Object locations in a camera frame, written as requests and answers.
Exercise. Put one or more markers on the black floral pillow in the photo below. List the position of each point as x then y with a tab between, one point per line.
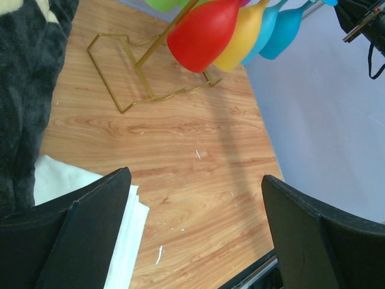
34	37

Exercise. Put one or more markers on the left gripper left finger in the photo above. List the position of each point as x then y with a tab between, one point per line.
67	242

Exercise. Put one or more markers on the folded beige cloth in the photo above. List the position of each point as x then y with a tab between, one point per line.
54	179

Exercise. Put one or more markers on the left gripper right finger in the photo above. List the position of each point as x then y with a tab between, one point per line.
318	245

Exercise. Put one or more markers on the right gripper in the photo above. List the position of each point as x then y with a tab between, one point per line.
362	17

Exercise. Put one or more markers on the front yellow wine glass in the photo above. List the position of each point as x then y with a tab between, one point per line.
246	32

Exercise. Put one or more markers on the red wine glass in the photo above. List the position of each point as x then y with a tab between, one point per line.
203	34

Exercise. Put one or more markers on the left green wine glass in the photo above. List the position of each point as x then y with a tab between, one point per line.
163	6

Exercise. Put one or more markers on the light blue wine glass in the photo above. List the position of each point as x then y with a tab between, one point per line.
268	23

